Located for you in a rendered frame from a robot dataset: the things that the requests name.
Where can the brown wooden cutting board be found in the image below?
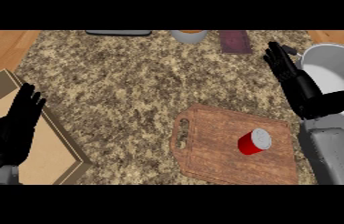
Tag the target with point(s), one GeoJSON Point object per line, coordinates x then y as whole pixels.
{"type": "Point", "coordinates": [236, 147]}

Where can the red can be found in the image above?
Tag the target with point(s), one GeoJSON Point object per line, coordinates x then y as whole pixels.
{"type": "Point", "coordinates": [254, 141]}

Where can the grey metal pot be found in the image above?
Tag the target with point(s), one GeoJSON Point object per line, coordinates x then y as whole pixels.
{"type": "Point", "coordinates": [324, 66]}

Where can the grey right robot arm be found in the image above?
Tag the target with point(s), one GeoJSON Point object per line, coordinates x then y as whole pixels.
{"type": "Point", "coordinates": [324, 148]}

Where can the dark purple rectangular box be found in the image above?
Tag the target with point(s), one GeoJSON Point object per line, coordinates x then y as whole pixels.
{"type": "Point", "coordinates": [235, 41]}

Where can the dark grey flat appliance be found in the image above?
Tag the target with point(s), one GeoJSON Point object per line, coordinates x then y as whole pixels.
{"type": "Point", "coordinates": [118, 32]}

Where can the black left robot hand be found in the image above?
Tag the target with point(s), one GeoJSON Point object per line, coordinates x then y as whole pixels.
{"type": "Point", "coordinates": [18, 124]}

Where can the grey cup with orange content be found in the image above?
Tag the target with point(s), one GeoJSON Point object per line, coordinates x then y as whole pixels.
{"type": "Point", "coordinates": [189, 35]}

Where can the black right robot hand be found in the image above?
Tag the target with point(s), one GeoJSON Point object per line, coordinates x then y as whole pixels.
{"type": "Point", "coordinates": [298, 85]}

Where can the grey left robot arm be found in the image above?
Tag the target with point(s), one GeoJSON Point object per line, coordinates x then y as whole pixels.
{"type": "Point", "coordinates": [9, 175]}

